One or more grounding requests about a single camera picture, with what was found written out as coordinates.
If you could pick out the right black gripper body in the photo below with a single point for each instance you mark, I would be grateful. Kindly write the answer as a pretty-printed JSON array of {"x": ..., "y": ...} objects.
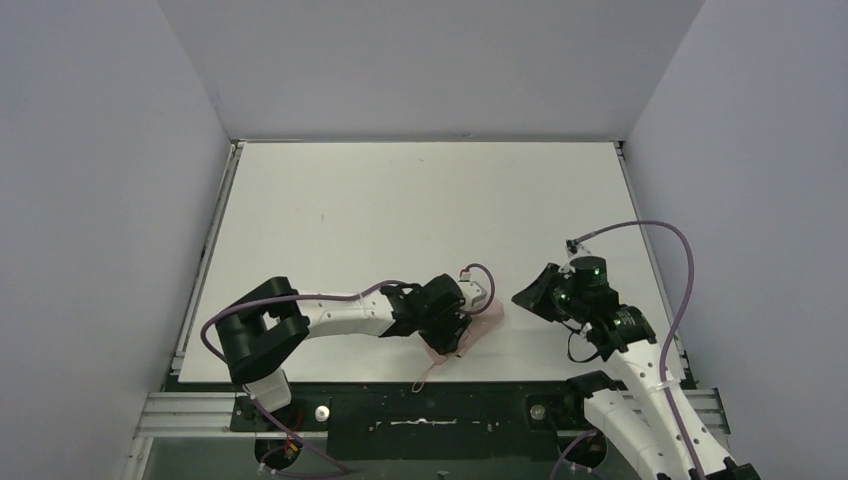
[{"x": 549, "y": 294}]

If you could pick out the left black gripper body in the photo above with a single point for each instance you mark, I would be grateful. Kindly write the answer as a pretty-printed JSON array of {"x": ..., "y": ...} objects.
[{"x": 444, "y": 324}]

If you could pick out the pink folding umbrella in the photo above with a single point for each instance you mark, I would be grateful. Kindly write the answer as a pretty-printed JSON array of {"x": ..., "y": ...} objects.
[{"x": 481, "y": 324}]

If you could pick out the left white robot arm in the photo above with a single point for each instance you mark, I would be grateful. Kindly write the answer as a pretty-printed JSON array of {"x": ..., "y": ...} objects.
[{"x": 255, "y": 335}]

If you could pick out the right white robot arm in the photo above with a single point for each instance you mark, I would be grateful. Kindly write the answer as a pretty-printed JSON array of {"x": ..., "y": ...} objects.
[{"x": 635, "y": 402}]

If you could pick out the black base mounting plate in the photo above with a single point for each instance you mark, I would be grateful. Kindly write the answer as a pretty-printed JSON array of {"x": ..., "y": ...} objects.
[{"x": 444, "y": 421}]

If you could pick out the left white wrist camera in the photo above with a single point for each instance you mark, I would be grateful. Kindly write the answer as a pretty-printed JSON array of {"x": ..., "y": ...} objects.
[{"x": 474, "y": 293}]

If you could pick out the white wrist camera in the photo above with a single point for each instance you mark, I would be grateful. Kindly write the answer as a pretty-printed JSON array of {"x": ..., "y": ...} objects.
[
  {"x": 474, "y": 293},
  {"x": 576, "y": 255}
]

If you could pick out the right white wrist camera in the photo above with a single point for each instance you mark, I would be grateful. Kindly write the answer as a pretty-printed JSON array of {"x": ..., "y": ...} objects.
[{"x": 576, "y": 255}]

